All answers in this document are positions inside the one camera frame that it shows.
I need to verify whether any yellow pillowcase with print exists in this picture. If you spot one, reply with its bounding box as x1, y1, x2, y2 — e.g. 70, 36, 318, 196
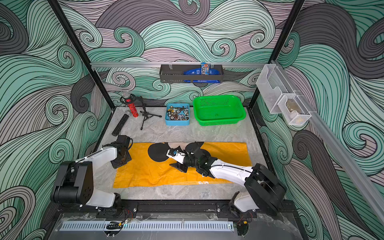
113, 142, 252, 188

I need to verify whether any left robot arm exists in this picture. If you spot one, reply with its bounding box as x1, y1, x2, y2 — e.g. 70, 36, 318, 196
50, 135, 133, 208

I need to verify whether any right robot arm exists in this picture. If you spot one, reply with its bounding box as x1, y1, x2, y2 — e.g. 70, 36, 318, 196
166, 142, 287, 216

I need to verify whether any black remote control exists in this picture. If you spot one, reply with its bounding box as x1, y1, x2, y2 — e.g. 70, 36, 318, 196
112, 114, 129, 137

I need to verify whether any black mini tripod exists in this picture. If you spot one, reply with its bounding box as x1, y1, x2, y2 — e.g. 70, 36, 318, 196
138, 96, 163, 130

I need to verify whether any blue tray of small parts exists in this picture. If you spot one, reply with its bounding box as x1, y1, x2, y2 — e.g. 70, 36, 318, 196
165, 103, 190, 126

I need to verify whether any green plastic basket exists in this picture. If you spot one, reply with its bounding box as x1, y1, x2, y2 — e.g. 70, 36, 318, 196
193, 95, 246, 127

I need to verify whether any blue package on shelf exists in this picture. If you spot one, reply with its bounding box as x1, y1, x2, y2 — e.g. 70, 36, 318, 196
183, 63, 220, 83

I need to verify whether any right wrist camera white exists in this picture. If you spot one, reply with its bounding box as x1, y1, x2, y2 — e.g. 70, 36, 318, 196
167, 149, 186, 164

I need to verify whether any black base frame rail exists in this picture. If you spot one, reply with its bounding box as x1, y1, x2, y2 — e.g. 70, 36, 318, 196
56, 198, 301, 220

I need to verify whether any black wall shelf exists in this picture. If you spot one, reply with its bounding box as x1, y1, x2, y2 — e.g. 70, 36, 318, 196
159, 65, 224, 84

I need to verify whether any aluminium rail back wall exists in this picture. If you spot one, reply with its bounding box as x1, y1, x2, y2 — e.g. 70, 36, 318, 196
90, 61, 267, 69

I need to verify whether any aluminium rail wall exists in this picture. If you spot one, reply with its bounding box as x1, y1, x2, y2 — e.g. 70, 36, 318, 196
90, 61, 267, 69
271, 60, 384, 224

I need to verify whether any white perforated cable duct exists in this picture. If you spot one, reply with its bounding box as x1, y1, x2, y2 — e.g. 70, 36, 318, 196
58, 221, 235, 232

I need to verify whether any clear plastic wall bin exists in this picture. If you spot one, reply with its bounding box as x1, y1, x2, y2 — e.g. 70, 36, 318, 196
256, 64, 294, 114

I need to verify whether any small clear wall bin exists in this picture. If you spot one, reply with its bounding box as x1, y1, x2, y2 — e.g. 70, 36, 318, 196
278, 94, 311, 127

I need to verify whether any aluminium rail right wall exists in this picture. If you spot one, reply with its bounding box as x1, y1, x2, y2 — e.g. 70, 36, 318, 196
271, 60, 384, 224

